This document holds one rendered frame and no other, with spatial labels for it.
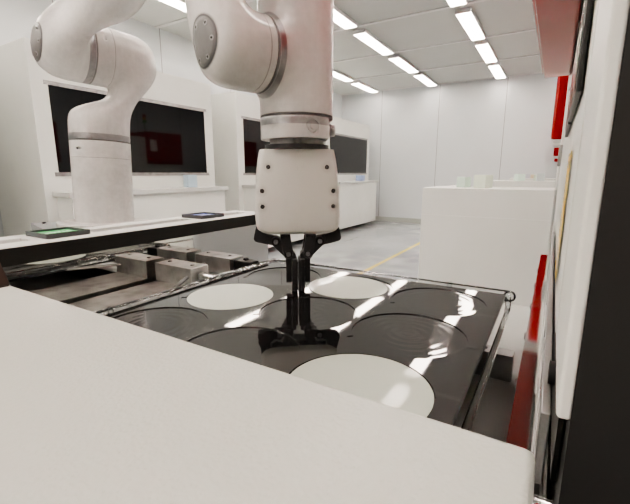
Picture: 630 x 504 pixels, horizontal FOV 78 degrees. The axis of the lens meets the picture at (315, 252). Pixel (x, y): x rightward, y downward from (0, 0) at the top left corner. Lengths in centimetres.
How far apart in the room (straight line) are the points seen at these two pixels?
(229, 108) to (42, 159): 229
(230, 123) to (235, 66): 471
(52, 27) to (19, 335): 79
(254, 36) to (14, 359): 32
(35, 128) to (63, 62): 276
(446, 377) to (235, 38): 34
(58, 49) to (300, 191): 63
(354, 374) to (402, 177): 843
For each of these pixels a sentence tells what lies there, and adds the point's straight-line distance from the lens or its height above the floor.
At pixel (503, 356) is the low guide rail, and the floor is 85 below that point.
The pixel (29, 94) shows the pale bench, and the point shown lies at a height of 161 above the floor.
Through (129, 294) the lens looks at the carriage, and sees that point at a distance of 59.
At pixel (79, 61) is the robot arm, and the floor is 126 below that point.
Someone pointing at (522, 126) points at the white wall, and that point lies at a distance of 829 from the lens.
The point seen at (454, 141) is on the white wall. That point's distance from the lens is 844.
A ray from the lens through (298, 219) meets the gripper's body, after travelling 46.
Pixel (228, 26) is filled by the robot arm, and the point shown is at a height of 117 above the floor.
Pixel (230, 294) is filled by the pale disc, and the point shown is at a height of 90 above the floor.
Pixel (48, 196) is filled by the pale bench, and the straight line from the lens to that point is 371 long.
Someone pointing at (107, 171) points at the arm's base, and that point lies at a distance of 95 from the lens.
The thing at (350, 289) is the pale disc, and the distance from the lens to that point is 49.
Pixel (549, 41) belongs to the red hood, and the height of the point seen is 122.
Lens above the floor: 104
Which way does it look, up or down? 11 degrees down
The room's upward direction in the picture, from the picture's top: straight up
